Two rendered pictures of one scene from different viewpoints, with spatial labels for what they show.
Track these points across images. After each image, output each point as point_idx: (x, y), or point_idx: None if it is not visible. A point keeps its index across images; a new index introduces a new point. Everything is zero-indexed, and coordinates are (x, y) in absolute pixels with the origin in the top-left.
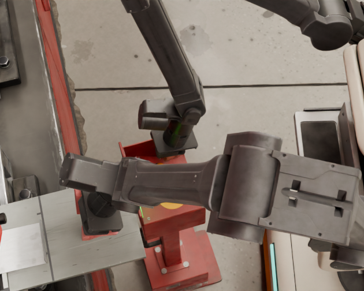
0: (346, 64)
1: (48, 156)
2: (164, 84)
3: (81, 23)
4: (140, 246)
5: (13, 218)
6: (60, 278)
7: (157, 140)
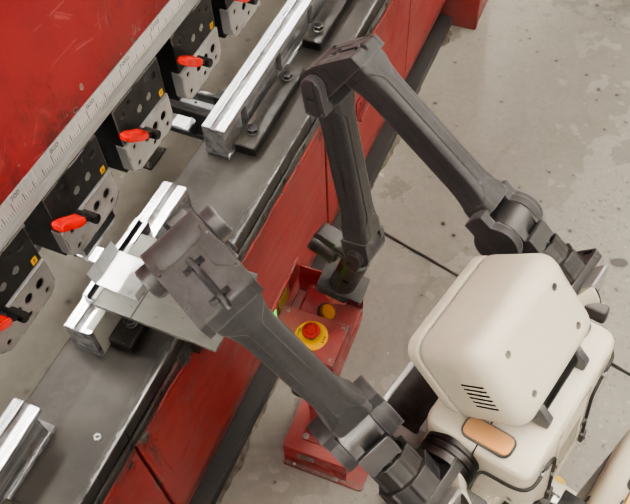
0: (465, 268)
1: None
2: (450, 267)
3: (413, 163)
4: (217, 338)
5: (143, 250)
6: (137, 319)
7: (325, 272)
